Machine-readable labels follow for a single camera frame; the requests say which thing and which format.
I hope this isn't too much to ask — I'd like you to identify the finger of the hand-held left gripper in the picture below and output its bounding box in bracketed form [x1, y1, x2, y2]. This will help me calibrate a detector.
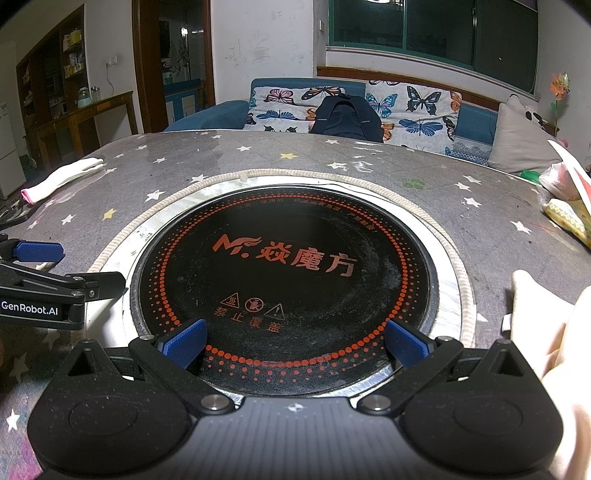
[0, 261, 127, 302]
[0, 234, 66, 267]

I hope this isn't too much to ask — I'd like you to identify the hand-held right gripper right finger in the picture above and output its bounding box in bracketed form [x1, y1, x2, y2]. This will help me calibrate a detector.
[358, 319, 527, 415]

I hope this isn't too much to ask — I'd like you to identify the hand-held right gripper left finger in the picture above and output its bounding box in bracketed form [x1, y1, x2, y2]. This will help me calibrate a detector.
[64, 318, 236, 415]

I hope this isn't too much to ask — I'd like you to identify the cream garment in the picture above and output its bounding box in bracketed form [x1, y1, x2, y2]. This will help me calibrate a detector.
[501, 270, 591, 480]

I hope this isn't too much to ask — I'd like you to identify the silver cooktop rim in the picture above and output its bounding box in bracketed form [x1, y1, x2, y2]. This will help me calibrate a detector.
[99, 178, 463, 403]

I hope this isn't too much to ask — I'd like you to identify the white glove with pink cuff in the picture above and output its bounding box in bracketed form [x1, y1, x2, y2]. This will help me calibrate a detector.
[21, 157, 106, 205]

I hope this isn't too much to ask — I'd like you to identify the white fridge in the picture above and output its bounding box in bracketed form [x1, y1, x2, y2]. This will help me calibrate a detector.
[0, 41, 24, 200]

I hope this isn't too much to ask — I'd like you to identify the wooden sideboard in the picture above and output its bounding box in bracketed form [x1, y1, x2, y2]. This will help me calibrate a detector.
[34, 90, 139, 171]

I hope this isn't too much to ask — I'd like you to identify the black round induction cooktop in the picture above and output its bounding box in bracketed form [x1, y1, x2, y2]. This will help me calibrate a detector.
[131, 185, 439, 398]

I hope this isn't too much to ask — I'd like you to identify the blue cabinet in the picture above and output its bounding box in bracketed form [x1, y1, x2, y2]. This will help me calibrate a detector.
[164, 78, 206, 123]

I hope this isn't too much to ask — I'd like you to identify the green patterned cloth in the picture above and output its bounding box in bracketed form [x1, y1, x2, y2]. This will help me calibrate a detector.
[542, 198, 591, 246]

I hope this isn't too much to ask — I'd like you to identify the wooden shelf unit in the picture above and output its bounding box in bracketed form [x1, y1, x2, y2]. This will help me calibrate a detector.
[16, 4, 86, 125]

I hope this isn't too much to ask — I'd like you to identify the grey star tablecloth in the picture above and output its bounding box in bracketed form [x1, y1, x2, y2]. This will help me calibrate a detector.
[0, 129, 591, 480]

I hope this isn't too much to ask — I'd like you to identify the blue sofa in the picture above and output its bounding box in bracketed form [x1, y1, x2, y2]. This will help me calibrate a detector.
[164, 78, 500, 167]

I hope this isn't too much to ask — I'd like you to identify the clear plastic bag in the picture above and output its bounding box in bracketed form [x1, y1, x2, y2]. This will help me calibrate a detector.
[538, 161, 574, 199]

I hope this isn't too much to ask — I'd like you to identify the black backpack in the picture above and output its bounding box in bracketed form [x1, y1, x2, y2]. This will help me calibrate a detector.
[308, 95, 385, 143]

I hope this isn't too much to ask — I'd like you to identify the grey pillow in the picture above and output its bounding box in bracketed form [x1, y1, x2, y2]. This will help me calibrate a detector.
[488, 95, 562, 174]

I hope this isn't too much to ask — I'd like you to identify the white book with orange print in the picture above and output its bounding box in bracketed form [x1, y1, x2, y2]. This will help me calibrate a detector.
[547, 138, 591, 204]

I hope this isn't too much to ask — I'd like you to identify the colourful pinwheel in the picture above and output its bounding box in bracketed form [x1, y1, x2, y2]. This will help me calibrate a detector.
[549, 71, 573, 126]

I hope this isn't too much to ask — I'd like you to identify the green framed window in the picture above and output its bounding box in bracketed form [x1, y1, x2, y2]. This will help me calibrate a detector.
[325, 0, 541, 93]

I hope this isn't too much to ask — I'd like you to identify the wooden door frame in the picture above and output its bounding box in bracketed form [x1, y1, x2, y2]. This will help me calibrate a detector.
[131, 0, 216, 134]

